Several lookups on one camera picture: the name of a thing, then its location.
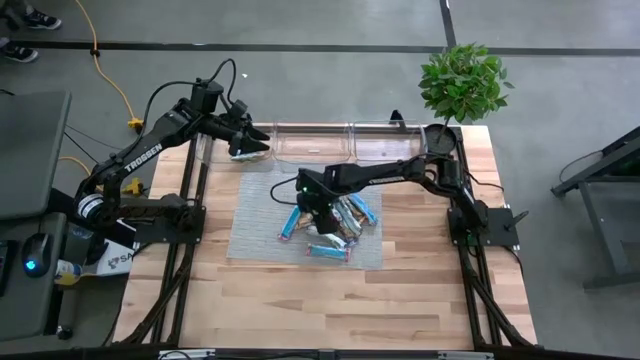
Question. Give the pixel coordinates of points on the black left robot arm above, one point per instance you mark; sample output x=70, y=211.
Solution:
x=145, y=152

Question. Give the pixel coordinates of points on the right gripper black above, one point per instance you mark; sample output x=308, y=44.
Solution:
x=317, y=192

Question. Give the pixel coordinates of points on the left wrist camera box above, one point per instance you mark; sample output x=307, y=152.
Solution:
x=239, y=108

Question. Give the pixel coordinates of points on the grey side desk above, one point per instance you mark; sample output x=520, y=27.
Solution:
x=30, y=150

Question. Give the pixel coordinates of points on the green wrapper granola bar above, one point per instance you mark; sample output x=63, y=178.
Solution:
x=250, y=157

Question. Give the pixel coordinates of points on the yellow and white bottle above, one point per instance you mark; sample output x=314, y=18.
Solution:
x=67, y=272

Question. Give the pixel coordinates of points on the dark metal cart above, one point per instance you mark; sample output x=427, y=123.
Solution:
x=600, y=225

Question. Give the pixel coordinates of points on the green potted plant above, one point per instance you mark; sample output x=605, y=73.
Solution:
x=460, y=85

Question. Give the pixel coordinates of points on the black computer mouse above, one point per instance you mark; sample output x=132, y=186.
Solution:
x=36, y=255

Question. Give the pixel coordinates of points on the grey woven placemat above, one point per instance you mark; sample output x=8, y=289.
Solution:
x=260, y=240

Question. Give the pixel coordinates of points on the blue wrapper granola bar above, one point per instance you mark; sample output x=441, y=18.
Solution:
x=346, y=218
x=290, y=223
x=363, y=209
x=327, y=252

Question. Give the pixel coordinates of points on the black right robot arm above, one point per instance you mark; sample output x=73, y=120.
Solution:
x=385, y=176

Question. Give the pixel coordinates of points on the white printed cardboard box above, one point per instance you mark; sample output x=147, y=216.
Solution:
x=117, y=260

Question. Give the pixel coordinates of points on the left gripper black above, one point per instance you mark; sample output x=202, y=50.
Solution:
x=232, y=131

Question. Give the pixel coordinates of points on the black bracket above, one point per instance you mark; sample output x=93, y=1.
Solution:
x=397, y=120

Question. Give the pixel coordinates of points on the silver wrapper granola bar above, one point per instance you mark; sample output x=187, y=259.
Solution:
x=327, y=240

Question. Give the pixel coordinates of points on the person's shoe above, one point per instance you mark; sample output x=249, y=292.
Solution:
x=20, y=52
x=42, y=20

